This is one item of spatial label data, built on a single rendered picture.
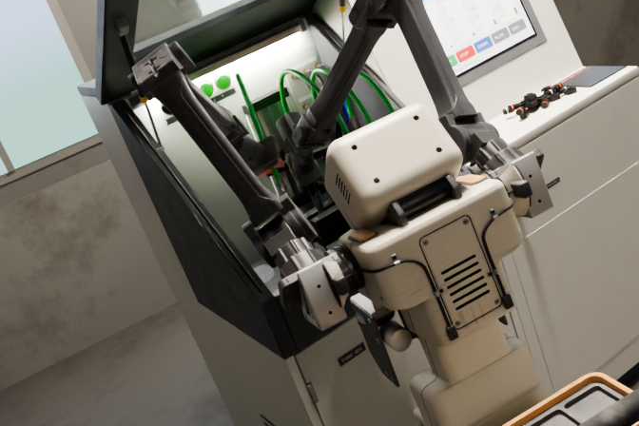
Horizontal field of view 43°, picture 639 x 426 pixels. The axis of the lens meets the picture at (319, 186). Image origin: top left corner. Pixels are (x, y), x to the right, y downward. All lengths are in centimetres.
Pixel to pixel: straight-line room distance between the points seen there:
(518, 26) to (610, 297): 90
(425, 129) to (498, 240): 22
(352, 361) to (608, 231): 95
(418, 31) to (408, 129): 34
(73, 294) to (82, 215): 44
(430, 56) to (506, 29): 102
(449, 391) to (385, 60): 117
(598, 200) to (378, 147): 132
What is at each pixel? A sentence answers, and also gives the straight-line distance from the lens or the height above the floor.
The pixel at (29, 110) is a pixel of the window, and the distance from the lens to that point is 441.
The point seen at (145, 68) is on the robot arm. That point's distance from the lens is 148.
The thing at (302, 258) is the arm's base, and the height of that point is 123.
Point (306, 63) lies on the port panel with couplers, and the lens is 256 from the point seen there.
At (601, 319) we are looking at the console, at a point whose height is 31.
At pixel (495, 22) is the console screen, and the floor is 123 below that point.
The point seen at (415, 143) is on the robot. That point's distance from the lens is 140.
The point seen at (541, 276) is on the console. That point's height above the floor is 56.
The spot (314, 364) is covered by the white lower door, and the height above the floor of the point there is 74.
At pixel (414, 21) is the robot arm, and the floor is 148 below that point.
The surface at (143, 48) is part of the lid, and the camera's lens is 222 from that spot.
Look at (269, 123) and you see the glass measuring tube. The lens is 247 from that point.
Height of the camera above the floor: 177
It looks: 18 degrees down
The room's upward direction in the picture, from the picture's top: 21 degrees counter-clockwise
